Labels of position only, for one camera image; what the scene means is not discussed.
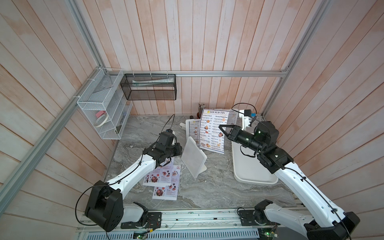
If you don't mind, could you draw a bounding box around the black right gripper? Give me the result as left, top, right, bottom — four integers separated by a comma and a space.
220, 125, 266, 158

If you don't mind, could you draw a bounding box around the white menu holder front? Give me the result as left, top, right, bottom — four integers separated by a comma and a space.
227, 109, 239, 125

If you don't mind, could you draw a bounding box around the white menu holder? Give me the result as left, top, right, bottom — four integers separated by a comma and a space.
227, 109, 239, 125
185, 119, 200, 146
181, 137, 207, 179

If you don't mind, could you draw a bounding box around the red special menu sheet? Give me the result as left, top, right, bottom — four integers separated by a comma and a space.
153, 165, 181, 201
143, 163, 174, 187

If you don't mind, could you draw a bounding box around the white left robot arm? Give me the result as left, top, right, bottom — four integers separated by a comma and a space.
85, 129, 182, 232

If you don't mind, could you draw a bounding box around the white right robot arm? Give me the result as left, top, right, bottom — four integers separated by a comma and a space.
219, 121, 361, 240

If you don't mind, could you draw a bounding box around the white plastic tray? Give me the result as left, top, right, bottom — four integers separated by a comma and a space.
232, 142, 278, 185

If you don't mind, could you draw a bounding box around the white tape roll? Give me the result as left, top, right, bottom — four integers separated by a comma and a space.
95, 113, 109, 128

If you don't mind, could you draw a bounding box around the pink eraser block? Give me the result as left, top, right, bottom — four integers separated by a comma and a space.
95, 111, 106, 118

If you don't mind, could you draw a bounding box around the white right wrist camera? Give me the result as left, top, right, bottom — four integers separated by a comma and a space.
239, 110, 257, 131

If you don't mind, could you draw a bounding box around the black mesh wall basket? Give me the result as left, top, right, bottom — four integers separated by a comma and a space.
120, 74, 177, 101

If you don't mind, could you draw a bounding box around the white wire wall shelf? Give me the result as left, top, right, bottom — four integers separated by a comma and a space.
77, 68, 133, 140

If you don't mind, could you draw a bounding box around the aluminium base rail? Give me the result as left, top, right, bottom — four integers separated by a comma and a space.
74, 208, 305, 240

